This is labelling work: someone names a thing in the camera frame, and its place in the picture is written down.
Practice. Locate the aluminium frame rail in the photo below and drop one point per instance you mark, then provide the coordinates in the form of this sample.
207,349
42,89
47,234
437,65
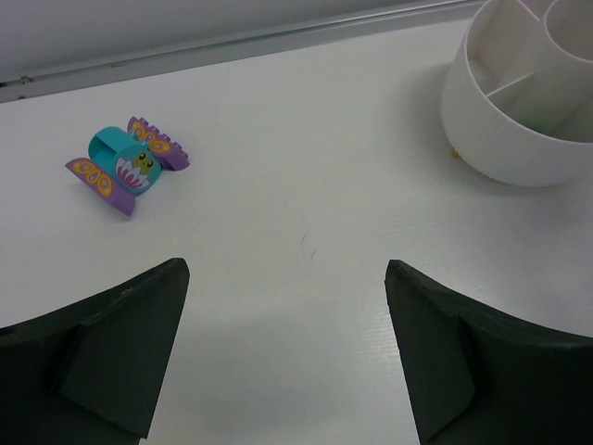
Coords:
235,46

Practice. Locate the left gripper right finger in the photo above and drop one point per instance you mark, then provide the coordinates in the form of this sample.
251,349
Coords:
476,375

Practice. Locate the white divided round container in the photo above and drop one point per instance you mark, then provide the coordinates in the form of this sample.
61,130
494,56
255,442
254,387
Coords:
517,102

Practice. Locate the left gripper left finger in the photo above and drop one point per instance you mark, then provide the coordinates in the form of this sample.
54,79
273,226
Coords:
91,372

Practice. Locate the teal purple butterfly lego cluster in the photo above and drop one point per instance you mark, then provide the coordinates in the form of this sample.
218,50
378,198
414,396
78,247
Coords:
122,164

